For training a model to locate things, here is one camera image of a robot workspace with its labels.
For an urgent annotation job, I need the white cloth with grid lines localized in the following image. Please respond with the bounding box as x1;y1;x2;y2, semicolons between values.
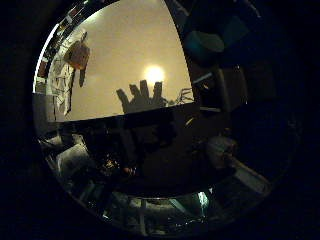
46;53;76;116

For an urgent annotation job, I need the teal chair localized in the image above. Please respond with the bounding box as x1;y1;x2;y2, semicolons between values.
183;29;226;63

